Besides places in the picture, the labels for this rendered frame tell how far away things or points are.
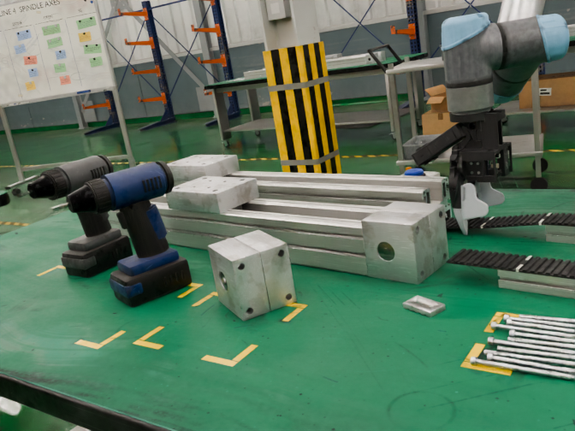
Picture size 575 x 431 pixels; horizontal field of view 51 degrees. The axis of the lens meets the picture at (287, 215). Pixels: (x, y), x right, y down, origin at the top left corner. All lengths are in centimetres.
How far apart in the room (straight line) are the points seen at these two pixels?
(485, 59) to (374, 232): 33
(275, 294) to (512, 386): 37
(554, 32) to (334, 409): 69
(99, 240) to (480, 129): 74
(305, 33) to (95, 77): 285
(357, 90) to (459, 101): 867
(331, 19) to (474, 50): 879
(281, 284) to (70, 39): 588
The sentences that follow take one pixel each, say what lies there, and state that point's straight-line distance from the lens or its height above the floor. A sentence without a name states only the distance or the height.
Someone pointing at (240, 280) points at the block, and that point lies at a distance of 88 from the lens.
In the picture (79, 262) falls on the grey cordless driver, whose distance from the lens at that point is 124.
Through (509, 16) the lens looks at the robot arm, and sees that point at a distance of 123.
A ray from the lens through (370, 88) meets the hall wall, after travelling 959.
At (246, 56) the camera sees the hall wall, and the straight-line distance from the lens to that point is 1079.
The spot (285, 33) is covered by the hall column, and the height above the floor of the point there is 119.
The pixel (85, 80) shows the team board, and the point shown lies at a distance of 663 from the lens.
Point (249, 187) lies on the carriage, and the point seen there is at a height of 89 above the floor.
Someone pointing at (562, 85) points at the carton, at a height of 39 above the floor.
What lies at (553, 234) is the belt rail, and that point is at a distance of 107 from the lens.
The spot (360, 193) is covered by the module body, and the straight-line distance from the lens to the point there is 117.
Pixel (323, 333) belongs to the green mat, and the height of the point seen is 78.
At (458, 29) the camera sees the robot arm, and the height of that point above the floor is 113.
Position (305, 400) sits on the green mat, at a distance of 70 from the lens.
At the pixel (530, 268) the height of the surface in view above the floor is 81.
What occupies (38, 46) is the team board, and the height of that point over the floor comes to 149.
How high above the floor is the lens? 116
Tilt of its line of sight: 16 degrees down
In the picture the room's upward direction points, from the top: 10 degrees counter-clockwise
